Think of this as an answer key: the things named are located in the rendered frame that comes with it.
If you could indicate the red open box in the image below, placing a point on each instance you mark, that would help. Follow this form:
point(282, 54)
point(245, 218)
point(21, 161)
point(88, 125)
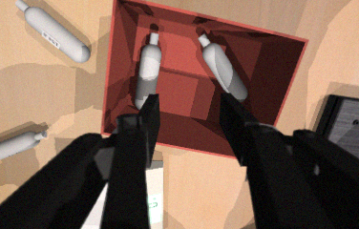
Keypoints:
point(189, 93)

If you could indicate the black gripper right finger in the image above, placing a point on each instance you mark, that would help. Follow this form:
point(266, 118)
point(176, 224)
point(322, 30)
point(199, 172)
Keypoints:
point(279, 188)

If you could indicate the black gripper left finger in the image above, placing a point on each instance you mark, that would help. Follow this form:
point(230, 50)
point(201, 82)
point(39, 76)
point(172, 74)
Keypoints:
point(62, 194)

